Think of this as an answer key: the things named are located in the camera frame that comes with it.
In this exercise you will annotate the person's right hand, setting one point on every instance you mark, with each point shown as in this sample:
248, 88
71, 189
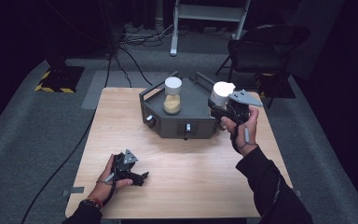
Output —
245, 137

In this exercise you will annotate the grey floor mat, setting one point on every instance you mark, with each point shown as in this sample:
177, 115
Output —
115, 84

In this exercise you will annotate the white metal stand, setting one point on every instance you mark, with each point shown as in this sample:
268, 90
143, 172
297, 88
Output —
208, 12

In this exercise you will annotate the white cup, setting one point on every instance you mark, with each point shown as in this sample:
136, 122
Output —
221, 93

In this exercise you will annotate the grey tape strip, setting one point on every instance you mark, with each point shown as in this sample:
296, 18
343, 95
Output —
74, 190

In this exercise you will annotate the black folding chair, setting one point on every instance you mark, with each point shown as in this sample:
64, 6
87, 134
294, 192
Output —
261, 49

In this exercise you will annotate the black yellow striped base plate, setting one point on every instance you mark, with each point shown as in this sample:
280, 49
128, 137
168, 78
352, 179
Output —
60, 79

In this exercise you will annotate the dark grey scale box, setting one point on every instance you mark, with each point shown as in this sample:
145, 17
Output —
192, 118

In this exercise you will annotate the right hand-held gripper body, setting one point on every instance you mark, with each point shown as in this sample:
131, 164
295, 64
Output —
240, 107

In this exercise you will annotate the jar of yellow powder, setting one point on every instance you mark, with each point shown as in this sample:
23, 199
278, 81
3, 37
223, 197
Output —
172, 95

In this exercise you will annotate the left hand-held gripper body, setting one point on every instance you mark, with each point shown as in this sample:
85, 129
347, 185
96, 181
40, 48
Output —
125, 166

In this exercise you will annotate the person's left hand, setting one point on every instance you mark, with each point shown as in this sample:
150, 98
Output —
105, 183

